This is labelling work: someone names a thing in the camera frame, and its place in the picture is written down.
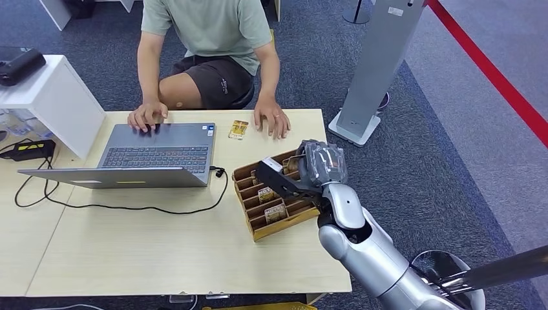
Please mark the person's right hand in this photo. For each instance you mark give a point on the person's right hand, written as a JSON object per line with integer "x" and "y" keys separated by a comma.
{"x": 147, "y": 115}

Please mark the red floor tape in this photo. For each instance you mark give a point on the red floor tape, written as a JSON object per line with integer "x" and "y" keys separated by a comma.
{"x": 492, "y": 72}

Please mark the person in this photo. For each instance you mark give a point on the person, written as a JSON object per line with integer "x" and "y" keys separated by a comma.
{"x": 214, "y": 25}

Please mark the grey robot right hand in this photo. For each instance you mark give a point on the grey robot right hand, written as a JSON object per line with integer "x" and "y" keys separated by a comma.
{"x": 323, "y": 164}

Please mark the metal pole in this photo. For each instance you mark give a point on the metal pole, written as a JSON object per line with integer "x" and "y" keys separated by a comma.
{"x": 505, "y": 267}

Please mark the black power adapter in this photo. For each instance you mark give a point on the black power adapter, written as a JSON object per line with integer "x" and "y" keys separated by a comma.
{"x": 30, "y": 149}

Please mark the round white base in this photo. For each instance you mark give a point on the round white base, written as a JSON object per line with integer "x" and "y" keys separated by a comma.
{"x": 445, "y": 261}

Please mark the person's right forearm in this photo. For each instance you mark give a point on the person's right forearm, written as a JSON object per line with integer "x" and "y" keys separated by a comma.
{"x": 150, "y": 81}

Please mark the black device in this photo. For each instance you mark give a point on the black device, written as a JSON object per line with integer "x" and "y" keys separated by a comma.
{"x": 21, "y": 66}

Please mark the person's left hand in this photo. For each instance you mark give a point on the person's left hand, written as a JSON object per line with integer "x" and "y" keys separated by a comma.
{"x": 272, "y": 117}

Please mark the clear plastic packaging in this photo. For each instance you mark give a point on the clear plastic packaging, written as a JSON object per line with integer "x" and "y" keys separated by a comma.
{"x": 21, "y": 124}

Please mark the person's left forearm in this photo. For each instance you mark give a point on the person's left forearm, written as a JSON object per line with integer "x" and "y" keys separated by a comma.
{"x": 269, "y": 81}

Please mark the white cabinet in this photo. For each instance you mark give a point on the white cabinet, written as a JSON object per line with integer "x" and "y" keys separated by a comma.
{"x": 64, "y": 102}

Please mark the wooden slotted card holder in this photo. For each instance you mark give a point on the wooden slotted card holder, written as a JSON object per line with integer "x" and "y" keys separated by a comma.
{"x": 274, "y": 229}

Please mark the white furniture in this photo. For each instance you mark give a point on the white furniture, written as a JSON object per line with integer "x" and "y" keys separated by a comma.
{"x": 55, "y": 13}

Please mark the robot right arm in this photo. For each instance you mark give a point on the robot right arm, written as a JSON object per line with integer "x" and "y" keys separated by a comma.
{"x": 364, "y": 252}

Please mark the round stanchion base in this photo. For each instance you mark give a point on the round stanchion base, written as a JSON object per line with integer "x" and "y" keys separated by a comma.
{"x": 356, "y": 17}

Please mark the grey kiosk stand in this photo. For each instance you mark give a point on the grey kiosk stand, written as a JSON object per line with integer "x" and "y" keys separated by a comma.
{"x": 376, "y": 64}

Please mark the yellow hotel key card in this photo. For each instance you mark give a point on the yellow hotel key card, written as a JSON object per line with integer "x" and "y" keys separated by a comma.
{"x": 275, "y": 214}
{"x": 266, "y": 195}

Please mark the grey laptop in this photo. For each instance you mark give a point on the grey laptop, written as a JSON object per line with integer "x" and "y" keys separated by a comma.
{"x": 158, "y": 154}

